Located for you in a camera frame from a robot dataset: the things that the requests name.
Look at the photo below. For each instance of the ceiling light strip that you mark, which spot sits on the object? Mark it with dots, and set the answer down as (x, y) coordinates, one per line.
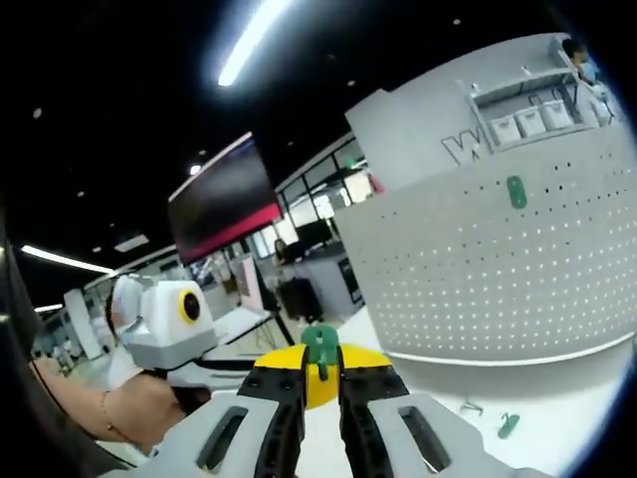
(249, 45)
(64, 259)

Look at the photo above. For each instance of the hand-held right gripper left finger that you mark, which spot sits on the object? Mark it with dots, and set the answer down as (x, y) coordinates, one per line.
(239, 438)

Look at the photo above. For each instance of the white side table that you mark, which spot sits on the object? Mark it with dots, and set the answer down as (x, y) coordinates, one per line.
(239, 323)

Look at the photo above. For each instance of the grey storage shelf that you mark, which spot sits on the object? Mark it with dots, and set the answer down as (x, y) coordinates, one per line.
(517, 82)

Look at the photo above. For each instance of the black case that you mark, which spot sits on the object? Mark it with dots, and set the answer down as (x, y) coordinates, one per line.
(298, 299)

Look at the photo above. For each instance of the white storage bin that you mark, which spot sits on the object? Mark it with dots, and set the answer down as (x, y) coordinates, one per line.
(531, 123)
(503, 132)
(557, 115)

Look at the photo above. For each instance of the standing sign board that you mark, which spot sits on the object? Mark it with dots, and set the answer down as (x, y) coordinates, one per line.
(249, 284)

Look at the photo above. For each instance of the large wall display screen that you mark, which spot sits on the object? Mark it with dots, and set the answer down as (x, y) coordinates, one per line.
(224, 199)

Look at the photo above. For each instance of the white perforated mounting plate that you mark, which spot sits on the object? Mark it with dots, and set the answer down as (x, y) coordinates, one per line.
(497, 279)

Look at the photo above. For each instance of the black computer monitor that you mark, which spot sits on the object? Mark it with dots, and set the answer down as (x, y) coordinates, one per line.
(313, 239)

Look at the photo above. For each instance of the green hook assembly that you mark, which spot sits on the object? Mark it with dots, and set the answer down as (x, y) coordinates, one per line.
(318, 338)
(472, 407)
(508, 425)
(516, 194)

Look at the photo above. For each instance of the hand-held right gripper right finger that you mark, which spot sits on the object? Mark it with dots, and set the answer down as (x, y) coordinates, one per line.
(398, 438)

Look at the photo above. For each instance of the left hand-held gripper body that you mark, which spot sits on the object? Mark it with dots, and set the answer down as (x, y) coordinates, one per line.
(169, 338)

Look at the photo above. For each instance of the person's left hand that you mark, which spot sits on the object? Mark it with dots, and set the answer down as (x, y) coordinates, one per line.
(144, 408)

